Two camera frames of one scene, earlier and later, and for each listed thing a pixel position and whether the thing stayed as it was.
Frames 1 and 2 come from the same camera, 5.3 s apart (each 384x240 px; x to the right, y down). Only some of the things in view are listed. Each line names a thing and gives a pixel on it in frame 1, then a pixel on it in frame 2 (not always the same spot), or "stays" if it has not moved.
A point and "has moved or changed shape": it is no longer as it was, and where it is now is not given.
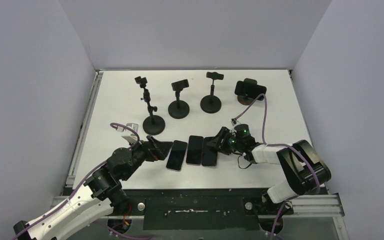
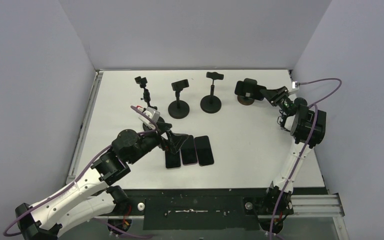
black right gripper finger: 220,141 -> 275,94
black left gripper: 154,149 -> 174,140
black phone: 194,150 has moved or changed shape
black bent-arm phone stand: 152,125 stays
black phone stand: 209,151 has moved or changed shape
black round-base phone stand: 212,103 stays
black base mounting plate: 196,209 stays
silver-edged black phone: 175,159 has moved or changed shape
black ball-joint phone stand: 179,109 stays
